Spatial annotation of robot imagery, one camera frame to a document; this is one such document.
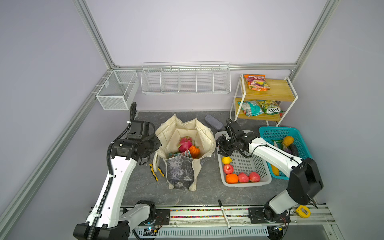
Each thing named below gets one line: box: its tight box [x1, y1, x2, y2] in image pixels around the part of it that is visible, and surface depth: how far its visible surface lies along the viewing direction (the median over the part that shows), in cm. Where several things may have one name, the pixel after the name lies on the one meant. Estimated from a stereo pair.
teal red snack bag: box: [168, 150, 192, 159], surface depth 80 cm
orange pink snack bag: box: [243, 74, 271, 92], surface depth 88 cm
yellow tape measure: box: [295, 204, 311, 218], surface depth 75 cm
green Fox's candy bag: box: [258, 100, 286, 115], surface depth 99 cm
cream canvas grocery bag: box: [153, 114, 216, 192], surface depth 81 cm
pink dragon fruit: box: [178, 136, 193, 153], surface depth 94 cm
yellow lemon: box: [221, 156, 233, 165], surface depth 91 cm
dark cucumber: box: [287, 144, 299, 157], surface depth 93 cm
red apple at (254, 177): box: [249, 172, 261, 183], surface depth 82 cm
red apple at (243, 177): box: [238, 172, 250, 183], surface depth 82 cm
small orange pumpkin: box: [189, 145, 201, 158], surface depth 90 cm
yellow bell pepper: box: [283, 136, 294, 147], surface depth 98 cm
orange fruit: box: [225, 173, 239, 184], surface depth 82 cm
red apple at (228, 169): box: [223, 163, 234, 175], surface depth 86 cm
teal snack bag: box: [237, 100, 264, 117], surface depth 98 cm
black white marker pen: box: [217, 199, 232, 230], surface depth 76 cm
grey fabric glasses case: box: [204, 114, 223, 131], surface depth 115 cm
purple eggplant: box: [282, 145, 292, 154], surface depth 95 cm
